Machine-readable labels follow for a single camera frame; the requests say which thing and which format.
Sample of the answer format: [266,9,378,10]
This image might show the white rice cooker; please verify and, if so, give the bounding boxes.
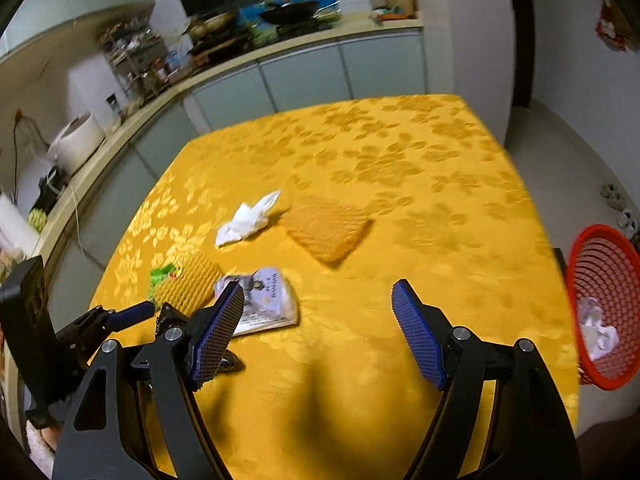
[47,112,107,176]

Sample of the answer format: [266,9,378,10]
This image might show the beige kitchen countertop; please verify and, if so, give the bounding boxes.
[37,10,426,241]

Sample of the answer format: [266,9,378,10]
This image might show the small white tissue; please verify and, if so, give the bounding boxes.
[215,190,283,247]

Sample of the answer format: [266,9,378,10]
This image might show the dark wooden door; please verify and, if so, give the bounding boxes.
[507,0,537,108]

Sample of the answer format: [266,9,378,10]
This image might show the grey printed snack packet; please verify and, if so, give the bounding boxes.
[214,266,301,337]

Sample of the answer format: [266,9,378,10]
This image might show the pale green kitchen cabinets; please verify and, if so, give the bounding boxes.
[50,30,426,301]

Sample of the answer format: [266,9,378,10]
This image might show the yellow cooking pot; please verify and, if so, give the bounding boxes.
[187,11,236,36]

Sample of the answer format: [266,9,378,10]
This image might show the red plastic mesh basket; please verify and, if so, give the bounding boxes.
[565,224,640,392]

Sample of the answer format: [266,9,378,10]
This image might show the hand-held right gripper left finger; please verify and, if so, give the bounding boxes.
[52,280,246,480]

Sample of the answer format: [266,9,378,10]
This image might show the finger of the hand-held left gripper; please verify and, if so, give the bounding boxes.
[75,301,157,356]
[155,304,193,333]

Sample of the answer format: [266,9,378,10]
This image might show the black appliance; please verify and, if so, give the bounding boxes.
[30,165,69,211]

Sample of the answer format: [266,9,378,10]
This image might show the thick yellow foam net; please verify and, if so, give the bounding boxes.
[159,249,225,318]

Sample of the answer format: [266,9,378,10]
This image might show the yellow floral tablecloth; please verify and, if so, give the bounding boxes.
[87,92,581,480]

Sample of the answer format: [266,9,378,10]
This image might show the metal condiment rack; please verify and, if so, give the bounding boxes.
[97,20,173,106]

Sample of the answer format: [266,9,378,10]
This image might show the black wok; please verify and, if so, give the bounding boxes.
[260,0,321,26]

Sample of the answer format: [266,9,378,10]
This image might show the person's left forearm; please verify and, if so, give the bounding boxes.
[22,422,57,480]

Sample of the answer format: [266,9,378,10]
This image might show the green plastic wrapper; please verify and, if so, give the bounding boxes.
[149,262,182,298]

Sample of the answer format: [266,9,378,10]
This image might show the white power cable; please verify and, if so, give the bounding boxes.
[69,185,103,263]

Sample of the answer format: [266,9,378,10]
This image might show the red hanging bag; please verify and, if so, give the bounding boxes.
[594,0,632,53]

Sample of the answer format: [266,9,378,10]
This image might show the clear bubble wrap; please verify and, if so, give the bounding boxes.
[575,297,609,328]

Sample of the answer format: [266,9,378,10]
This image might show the large white tissue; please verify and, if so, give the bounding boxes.
[580,322,621,362]

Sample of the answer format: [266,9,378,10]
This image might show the black gas stove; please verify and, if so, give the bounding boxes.
[187,10,346,57]

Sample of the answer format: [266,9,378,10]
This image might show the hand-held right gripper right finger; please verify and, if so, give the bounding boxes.
[391,280,583,480]

